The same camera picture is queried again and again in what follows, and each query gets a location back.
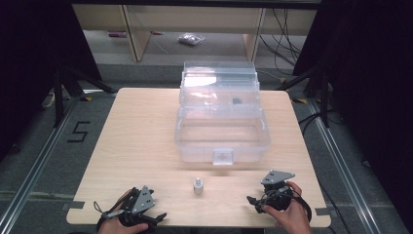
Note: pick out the wooden shelf unit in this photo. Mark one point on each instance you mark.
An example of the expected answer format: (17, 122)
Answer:
(195, 19)

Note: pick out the person's left hand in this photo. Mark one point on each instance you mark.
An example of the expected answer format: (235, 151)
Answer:
(118, 226)

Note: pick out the black metal stand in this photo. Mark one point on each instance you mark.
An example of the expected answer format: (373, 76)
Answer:
(60, 94)
(323, 94)

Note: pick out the person's right hand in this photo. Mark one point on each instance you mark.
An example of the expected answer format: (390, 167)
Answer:
(289, 217)

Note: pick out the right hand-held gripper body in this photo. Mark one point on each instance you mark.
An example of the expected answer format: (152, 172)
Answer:
(276, 195)

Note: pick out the black tape strip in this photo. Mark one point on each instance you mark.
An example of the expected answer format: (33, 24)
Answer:
(322, 211)
(74, 205)

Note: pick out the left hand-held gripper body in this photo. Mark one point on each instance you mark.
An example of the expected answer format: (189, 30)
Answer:
(143, 200)

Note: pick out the clear plastic bag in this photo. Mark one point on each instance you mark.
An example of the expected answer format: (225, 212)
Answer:
(191, 39)

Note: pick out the clear plastic storage box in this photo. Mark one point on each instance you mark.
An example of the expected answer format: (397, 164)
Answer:
(220, 130)

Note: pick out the metal floor rail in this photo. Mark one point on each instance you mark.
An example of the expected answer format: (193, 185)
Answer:
(35, 169)
(341, 169)

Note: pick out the small grey metal part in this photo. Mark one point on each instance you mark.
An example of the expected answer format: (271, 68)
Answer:
(198, 187)

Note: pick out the black tape floor marking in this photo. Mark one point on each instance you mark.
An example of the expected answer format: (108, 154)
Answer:
(79, 131)

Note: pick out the pink flat object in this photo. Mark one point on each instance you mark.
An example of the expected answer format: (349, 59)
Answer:
(117, 34)

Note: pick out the small black object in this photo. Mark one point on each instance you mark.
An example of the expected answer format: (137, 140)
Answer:
(236, 100)

